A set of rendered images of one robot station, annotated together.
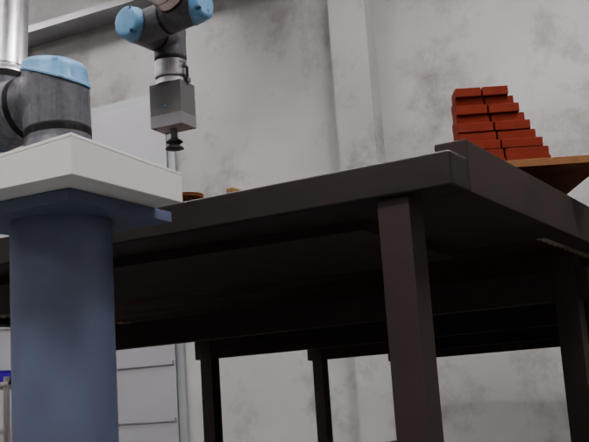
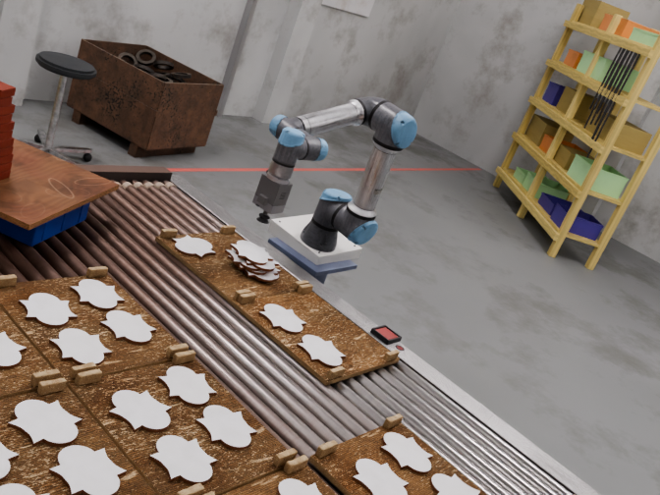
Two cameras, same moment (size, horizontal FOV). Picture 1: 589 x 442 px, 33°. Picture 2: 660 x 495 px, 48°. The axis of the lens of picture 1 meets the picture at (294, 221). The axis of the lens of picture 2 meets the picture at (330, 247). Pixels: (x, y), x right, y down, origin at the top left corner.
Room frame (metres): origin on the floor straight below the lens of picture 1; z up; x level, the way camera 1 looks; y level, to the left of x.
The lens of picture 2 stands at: (4.42, 0.70, 1.98)
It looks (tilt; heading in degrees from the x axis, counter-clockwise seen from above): 21 degrees down; 185
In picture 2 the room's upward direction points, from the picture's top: 22 degrees clockwise
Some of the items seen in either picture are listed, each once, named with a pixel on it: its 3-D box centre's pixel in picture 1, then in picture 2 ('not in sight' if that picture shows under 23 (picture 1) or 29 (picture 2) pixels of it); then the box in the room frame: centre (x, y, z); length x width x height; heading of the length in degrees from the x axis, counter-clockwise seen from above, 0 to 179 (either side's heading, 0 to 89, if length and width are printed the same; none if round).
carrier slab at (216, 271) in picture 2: not in sight; (233, 264); (2.18, 0.22, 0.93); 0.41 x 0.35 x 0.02; 61
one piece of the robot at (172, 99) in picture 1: (176, 105); (270, 191); (2.18, 0.25, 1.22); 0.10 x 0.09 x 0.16; 154
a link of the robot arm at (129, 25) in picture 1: (146, 25); (306, 146); (2.07, 0.30, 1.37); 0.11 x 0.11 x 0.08; 59
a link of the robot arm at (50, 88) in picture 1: (53, 96); (333, 207); (1.65, 0.41, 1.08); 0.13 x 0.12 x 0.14; 59
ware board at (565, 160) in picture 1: (480, 188); (6, 173); (2.45, -0.48, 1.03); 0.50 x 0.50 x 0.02; 0
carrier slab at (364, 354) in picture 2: not in sight; (316, 332); (2.38, 0.58, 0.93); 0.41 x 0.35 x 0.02; 61
